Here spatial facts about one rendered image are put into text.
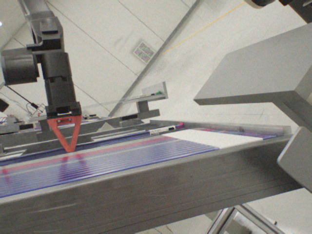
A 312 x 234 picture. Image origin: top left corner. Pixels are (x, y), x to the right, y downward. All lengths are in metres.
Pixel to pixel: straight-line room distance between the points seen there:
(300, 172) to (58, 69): 0.49
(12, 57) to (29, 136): 1.11
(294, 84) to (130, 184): 0.54
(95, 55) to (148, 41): 1.45
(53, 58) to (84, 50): 7.89
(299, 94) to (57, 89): 0.52
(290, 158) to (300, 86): 0.44
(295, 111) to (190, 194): 0.80
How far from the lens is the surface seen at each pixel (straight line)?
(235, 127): 0.53
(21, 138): 1.79
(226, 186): 0.38
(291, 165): 0.36
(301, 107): 1.14
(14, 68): 0.69
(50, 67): 0.69
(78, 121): 0.68
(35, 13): 0.79
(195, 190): 0.36
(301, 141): 0.36
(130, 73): 8.64
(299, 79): 0.80
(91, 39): 8.65
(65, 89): 0.68
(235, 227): 1.54
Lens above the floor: 0.95
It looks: 13 degrees down
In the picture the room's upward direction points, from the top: 51 degrees counter-clockwise
